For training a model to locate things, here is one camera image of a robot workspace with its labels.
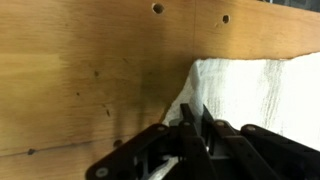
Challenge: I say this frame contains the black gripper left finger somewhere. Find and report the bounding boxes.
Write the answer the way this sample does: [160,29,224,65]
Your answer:
[84,103,218,180]

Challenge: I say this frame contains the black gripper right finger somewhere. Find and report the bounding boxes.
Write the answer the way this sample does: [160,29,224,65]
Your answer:
[201,104,320,180]

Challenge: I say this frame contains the white towel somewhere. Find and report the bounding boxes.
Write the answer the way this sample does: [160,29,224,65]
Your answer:
[148,51,320,180]

